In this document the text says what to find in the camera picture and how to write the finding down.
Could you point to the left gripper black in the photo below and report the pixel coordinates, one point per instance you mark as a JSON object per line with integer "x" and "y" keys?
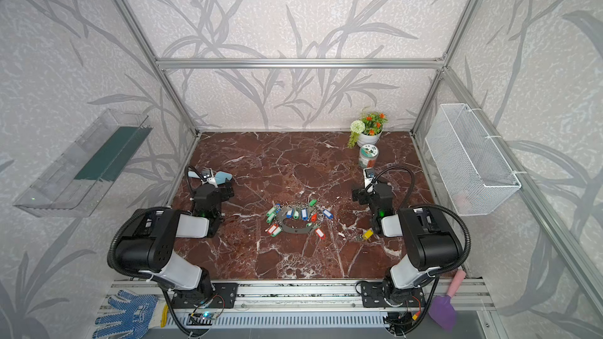
{"x": 207, "y": 191}

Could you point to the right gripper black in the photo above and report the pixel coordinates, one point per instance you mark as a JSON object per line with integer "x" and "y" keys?
{"x": 373, "y": 193}

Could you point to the metal key ring plate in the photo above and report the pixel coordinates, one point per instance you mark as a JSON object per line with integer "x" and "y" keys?
{"x": 298, "y": 219}

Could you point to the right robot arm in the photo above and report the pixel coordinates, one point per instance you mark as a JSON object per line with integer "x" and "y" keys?
{"x": 436, "y": 242}

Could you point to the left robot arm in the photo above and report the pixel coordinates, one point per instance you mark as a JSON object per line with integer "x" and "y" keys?
{"x": 144, "y": 246}

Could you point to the light blue toy shovel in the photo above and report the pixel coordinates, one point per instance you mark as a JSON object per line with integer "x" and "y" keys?
{"x": 219, "y": 178}

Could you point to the yellow key tag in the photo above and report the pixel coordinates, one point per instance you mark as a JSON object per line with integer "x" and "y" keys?
{"x": 368, "y": 234}

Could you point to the small printed jar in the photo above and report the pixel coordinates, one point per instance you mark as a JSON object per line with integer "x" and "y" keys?
{"x": 368, "y": 156}

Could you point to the blue key tag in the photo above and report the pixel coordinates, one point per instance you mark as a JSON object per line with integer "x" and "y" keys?
{"x": 328, "y": 214}

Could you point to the green key tag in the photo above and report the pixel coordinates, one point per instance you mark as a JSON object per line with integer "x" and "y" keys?
{"x": 270, "y": 218}

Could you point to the red key tag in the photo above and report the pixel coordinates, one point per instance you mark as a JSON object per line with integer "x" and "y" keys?
{"x": 320, "y": 233}

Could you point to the potted artificial flower plant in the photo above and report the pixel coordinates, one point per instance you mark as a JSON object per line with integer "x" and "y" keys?
{"x": 367, "y": 129}

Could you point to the purple pink toy shovel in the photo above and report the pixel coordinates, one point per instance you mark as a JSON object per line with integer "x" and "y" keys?
{"x": 441, "y": 310}

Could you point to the blue dotted work glove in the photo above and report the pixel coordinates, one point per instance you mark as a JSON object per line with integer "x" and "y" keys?
{"x": 132, "y": 319}

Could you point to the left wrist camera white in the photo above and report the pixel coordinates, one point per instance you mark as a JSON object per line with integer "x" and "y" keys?
{"x": 205, "y": 174}

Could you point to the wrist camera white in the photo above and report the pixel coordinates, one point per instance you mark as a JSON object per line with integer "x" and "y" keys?
{"x": 205, "y": 174}
{"x": 369, "y": 177}

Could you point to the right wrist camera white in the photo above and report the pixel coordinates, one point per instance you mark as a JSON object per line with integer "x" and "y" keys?
{"x": 369, "y": 177}

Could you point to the white wire mesh basket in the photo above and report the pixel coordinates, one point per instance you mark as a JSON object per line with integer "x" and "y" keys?
{"x": 476, "y": 175}

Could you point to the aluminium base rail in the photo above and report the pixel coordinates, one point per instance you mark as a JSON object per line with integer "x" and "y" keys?
{"x": 306, "y": 304}

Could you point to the clear plastic wall shelf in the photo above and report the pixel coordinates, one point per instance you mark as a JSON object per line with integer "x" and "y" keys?
{"x": 74, "y": 185}

